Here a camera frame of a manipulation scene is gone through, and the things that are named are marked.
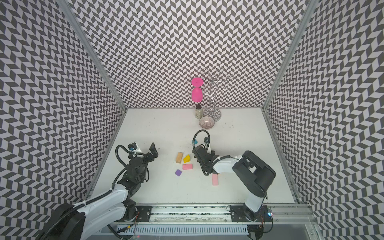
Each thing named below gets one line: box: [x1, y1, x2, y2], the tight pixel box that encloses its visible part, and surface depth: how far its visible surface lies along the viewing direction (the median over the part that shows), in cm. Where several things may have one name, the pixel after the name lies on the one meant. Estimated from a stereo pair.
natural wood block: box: [175, 152, 183, 164], surface depth 93 cm
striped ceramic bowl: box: [198, 116, 215, 129], surface depth 109 cm
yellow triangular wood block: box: [183, 154, 191, 164], surface depth 92 cm
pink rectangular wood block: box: [182, 164, 193, 170], surface depth 90 cm
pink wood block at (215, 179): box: [212, 174, 219, 186], surface depth 86 cm
